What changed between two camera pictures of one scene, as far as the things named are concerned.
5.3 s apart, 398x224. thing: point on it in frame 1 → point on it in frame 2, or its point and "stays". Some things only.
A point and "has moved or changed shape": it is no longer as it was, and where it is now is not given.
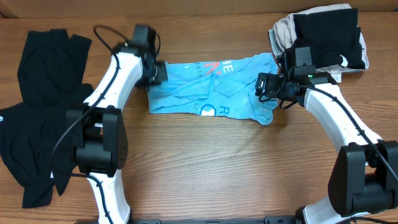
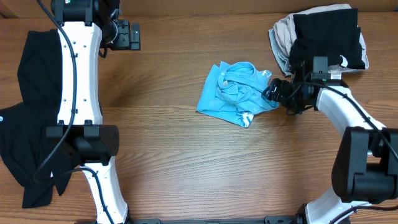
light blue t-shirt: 224,88 has moved or changed shape
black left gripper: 162,75 → 125,43
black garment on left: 33,140 stays
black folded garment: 329,34 stays
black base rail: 269,220 stays
